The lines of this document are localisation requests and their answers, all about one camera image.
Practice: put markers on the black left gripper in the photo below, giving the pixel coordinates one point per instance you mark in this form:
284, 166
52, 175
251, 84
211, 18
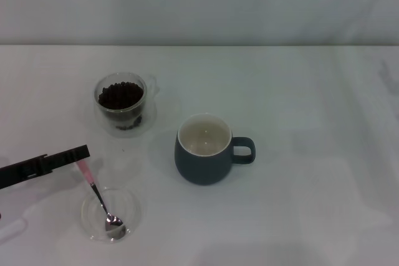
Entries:
22, 174

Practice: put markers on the clear glass saucer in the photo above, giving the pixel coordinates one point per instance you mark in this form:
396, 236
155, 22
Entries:
131, 207

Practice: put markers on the dark green ceramic mug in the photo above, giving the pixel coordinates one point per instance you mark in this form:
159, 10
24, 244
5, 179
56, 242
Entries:
199, 169

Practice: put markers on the clear double-wall glass cup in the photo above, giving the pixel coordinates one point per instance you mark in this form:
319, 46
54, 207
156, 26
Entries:
104, 113

